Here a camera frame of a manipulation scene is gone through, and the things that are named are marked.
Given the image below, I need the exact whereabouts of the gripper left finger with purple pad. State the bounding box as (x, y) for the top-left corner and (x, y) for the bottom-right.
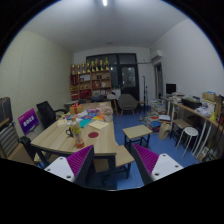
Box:
(45, 145), (94, 186)

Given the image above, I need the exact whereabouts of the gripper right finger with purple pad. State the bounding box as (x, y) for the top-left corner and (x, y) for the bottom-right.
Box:
(131, 144), (182, 185)

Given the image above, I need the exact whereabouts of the clear plastic water bottle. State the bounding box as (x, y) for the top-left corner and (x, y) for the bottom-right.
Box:
(70, 117), (85, 149)

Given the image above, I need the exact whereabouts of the wooden bench seat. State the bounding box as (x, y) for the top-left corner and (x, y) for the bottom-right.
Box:
(92, 144), (136, 179)

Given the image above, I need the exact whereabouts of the black mug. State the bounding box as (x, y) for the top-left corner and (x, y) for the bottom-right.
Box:
(66, 127), (73, 137)

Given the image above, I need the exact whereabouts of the red round coaster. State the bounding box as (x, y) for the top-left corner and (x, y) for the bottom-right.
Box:
(88, 132), (99, 138)

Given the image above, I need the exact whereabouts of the small wooden side table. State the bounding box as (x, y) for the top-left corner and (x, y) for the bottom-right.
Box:
(123, 125), (152, 150)

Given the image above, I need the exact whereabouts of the brown paper bag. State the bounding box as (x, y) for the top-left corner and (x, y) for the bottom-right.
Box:
(158, 123), (171, 140)

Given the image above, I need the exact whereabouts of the long wooden table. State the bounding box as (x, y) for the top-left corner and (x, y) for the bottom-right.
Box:
(30, 100), (118, 188)

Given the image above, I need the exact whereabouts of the yellow paper envelope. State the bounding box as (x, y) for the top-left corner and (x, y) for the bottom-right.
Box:
(89, 120), (107, 130)

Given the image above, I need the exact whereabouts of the white round stool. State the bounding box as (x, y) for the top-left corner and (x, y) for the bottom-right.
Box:
(176, 127), (199, 152)

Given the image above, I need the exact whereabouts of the orange gift box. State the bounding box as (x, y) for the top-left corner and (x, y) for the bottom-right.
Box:
(70, 103), (83, 115)

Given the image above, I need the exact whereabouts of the black office chair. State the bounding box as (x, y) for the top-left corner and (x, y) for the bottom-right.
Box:
(36, 101), (67, 128)

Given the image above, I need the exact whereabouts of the wooden side desk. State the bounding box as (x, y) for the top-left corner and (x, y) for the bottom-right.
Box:
(170, 98), (224, 157)

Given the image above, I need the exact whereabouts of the purple sign board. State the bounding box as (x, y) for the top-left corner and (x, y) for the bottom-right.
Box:
(18, 109), (39, 134)

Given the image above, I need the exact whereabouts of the grey armchair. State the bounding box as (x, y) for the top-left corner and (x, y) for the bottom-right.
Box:
(118, 94), (138, 112)

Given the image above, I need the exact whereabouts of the striped chair at left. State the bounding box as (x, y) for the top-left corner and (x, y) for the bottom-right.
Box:
(0, 121), (34, 166)

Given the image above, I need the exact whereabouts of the computer monitor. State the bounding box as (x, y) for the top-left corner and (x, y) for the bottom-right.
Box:
(166, 84), (176, 94)

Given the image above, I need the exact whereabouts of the wooden trophy shelf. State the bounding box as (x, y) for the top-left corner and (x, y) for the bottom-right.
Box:
(69, 68), (113, 102)

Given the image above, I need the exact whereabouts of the black framed window door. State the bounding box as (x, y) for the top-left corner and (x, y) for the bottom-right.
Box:
(86, 53), (139, 100)

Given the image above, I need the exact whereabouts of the white air conditioner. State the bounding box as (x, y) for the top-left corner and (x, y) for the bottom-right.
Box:
(150, 50), (162, 62)

